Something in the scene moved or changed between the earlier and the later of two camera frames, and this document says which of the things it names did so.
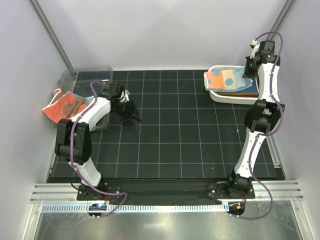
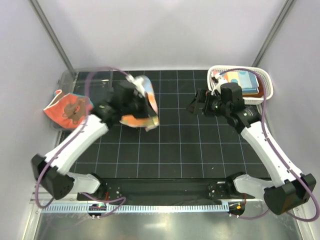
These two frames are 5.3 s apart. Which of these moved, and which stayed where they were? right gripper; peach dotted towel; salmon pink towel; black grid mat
Moved: peach dotted towel; right gripper
Stayed: black grid mat; salmon pink towel
